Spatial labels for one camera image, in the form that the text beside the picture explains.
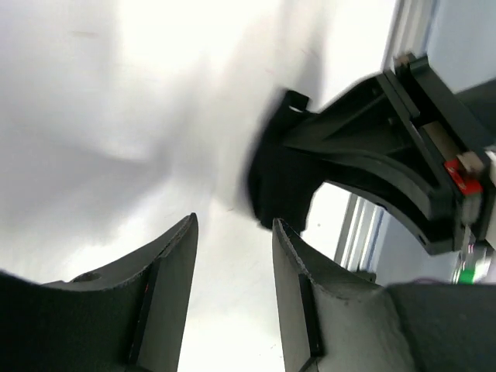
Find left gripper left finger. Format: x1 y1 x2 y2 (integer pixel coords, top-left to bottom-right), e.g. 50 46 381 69
1 214 198 371

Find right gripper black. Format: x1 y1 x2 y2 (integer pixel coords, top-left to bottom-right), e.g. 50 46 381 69
282 54 494 255

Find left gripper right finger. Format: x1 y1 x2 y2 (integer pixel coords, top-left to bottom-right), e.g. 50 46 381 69
272 219 495 371

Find black sock white stripes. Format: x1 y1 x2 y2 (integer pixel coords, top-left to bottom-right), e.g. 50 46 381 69
246 89 323 233

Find aluminium frame rail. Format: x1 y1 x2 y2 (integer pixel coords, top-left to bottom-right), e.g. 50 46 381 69
333 1 439 272

